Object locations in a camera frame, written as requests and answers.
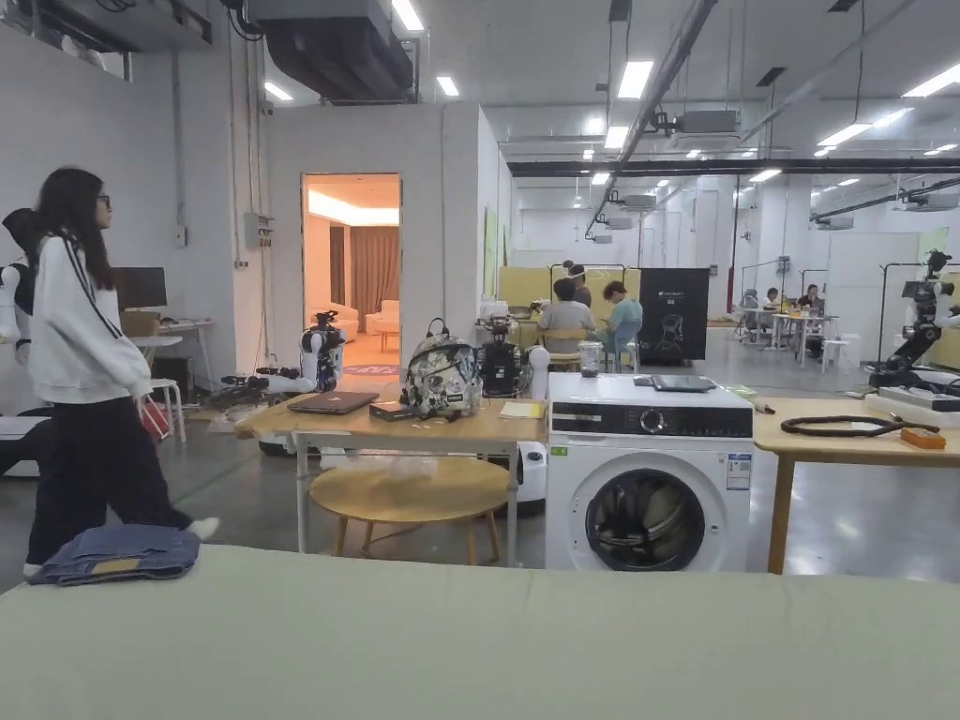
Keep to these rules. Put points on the white and black robot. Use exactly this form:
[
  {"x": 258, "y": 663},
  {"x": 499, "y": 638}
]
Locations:
[{"x": 319, "y": 360}]

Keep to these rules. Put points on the group of people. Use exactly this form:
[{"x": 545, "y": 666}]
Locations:
[
  {"x": 592, "y": 315},
  {"x": 787, "y": 304}
]

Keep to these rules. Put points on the white desk with monitor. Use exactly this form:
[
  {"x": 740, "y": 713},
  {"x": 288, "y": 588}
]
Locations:
[{"x": 161, "y": 322}]

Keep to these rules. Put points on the white front-load washing machine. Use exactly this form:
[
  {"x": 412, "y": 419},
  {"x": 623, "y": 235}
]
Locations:
[{"x": 649, "y": 480}]

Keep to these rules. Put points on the folded blue jeans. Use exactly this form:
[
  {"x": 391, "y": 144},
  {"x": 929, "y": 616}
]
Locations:
[{"x": 120, "y": 553}]

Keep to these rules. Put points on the bed with pale green sheet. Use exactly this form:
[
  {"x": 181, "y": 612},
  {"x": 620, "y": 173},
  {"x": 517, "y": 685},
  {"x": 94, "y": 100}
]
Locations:
[{"x": 480, "y": 637}]

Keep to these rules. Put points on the white humanoid robot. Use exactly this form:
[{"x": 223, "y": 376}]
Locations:
[{"x": 15, "y": 300}]

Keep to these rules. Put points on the black display panel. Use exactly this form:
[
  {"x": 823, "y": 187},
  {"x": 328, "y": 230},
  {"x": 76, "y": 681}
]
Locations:
[{"x": 673, "y": 315}]

